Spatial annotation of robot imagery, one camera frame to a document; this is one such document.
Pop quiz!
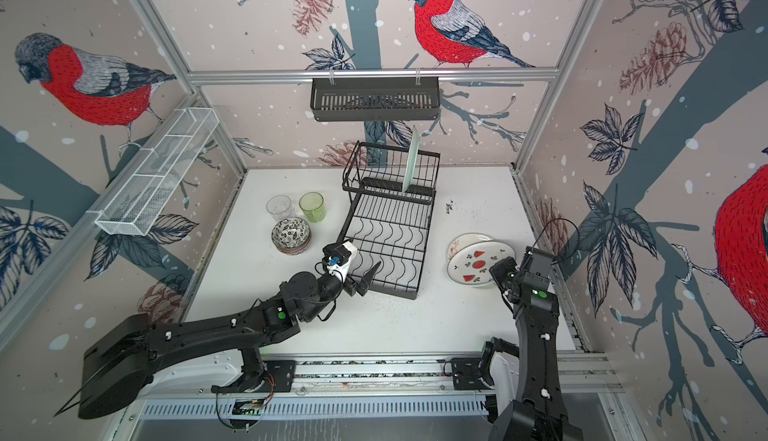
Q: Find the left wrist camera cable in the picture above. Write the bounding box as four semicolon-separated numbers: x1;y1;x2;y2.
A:
311;245;343;277

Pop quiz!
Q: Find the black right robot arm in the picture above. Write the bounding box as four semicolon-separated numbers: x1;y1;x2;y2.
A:
489;246;584;440

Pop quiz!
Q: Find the clear plastic cup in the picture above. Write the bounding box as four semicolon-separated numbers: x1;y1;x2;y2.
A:
266;195;294;222

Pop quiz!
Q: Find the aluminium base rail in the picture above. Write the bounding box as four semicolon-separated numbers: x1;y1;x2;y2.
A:
113;353;619;421

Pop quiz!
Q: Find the pale green plate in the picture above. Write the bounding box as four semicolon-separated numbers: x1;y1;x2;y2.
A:
402;128;419;193

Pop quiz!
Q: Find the black wire dish rack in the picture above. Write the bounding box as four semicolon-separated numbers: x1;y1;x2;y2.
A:
337;142;440;300

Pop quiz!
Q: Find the white mesh wall shelf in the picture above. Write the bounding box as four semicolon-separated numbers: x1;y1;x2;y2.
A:
95;107;219;236

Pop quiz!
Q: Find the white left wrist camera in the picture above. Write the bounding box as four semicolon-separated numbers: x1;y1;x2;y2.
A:
321;241;358;277

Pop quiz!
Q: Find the orange and blue patterned bowl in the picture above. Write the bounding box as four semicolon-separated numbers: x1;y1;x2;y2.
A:
275;243;310;256

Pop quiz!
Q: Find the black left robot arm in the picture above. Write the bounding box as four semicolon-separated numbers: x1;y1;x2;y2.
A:
60;261;379;420

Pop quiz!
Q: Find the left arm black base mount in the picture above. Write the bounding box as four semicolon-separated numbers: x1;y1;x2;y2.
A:
211;348;297;394

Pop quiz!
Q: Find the black hanging wall basket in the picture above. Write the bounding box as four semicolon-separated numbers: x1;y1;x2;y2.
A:
310;77;441;122

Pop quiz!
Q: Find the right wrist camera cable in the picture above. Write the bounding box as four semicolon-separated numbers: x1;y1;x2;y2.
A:
530;217;582;262

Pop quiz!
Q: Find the horizontal aluminium frame bar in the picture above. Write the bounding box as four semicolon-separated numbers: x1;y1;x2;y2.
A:
187;67;561;87

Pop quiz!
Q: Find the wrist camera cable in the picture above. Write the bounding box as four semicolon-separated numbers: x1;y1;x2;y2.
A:
530;217;582;262
311;245;343;277

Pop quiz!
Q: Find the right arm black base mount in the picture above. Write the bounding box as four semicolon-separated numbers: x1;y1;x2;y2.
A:
447;337;519;391

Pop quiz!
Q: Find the white patterned plate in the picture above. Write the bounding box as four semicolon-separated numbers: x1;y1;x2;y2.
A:
447;241;516;286

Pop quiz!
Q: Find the pink floral bowl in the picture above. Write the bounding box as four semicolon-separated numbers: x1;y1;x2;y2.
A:
271;217;311;250

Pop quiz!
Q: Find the cream plate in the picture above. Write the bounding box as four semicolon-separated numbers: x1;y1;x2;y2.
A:
446;233;492;261

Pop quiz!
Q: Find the green glass tumbler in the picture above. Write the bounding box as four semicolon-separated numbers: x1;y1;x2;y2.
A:
299;192;326;223

